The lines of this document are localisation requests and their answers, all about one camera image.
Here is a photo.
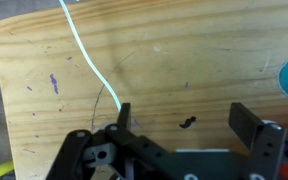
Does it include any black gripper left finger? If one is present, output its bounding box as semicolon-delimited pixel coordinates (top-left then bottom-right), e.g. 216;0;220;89
105;103;168;162

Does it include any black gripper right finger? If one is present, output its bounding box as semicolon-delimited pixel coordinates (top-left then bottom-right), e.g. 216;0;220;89
229;103;287;180

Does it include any white cable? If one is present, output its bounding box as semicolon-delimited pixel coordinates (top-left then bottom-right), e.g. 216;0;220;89
58;0;122;112

